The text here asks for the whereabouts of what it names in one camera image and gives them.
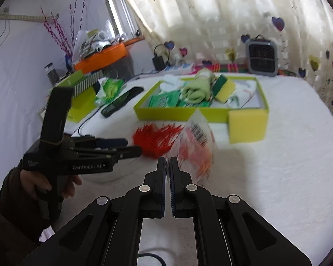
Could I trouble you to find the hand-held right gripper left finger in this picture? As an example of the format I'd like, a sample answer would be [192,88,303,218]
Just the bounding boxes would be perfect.
[21,156,167,266]

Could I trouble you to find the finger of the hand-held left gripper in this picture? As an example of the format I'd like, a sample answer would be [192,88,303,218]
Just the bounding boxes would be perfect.
[73,146,143,161]
[72,136,128,149]

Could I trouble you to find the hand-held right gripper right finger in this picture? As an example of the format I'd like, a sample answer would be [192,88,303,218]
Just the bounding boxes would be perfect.
[169,156,313,266]

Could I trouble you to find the lime green box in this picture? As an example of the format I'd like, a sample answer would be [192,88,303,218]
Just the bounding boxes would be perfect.
[133,75,270,124]

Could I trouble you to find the clear printed plastic packet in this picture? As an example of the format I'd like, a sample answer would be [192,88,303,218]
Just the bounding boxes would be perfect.
[170,109,217,186]

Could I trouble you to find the green towel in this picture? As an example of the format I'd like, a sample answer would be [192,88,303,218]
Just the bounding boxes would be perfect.
[180,70,215,103]

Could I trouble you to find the green-topped yellow sponge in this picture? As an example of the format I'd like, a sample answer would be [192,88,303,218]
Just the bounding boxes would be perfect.
[212,75,236,102]

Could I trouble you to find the person's left forearm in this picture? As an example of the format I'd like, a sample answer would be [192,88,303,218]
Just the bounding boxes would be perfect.
[0,168,59,266]

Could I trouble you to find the person's left hand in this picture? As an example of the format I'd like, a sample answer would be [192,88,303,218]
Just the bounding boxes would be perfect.
[19,169,83,200]

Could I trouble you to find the red bristly brush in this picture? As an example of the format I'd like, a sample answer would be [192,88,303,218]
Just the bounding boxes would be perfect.
[132,122,185,160]

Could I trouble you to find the black phone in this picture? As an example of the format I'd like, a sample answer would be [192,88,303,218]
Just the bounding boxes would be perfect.
[101,87,145,117]

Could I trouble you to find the lime striped box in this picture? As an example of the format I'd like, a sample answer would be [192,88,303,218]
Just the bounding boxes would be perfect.
[48,70,104,122]

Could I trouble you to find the green tissue packet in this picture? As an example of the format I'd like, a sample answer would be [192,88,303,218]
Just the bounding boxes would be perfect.
[94,78,125,107]

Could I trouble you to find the rolled pale green cloth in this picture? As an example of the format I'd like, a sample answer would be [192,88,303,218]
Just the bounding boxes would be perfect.
[158,74,184,92]

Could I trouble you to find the black charger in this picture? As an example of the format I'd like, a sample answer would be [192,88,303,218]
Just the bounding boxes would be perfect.
[153,44,168,70]

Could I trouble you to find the white clutter pile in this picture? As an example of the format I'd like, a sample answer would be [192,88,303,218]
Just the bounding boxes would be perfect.
[72,19,127,61]

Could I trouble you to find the plain yellow sponge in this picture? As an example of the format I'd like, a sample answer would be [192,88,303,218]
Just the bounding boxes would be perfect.
[228,109,267,145]

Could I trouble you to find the rolled white cloth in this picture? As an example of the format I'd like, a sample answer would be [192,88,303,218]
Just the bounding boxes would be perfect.
[229,93,256,108]
[234,80,258,95]

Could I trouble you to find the pink flower branches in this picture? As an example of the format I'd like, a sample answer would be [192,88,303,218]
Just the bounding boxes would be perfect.
[40,0,89,59]

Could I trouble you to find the grey fan heater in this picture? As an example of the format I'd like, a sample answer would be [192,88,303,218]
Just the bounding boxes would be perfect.
[245,35,278,76]

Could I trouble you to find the heart-print curtain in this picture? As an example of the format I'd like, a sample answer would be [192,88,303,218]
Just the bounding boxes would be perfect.
[119,0,333,117]

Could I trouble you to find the black phone cable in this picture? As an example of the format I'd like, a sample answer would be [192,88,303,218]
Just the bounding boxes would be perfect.
[78,107,106,137]

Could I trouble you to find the window frame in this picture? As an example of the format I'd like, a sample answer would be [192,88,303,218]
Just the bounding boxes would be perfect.
[99,0,145,38]

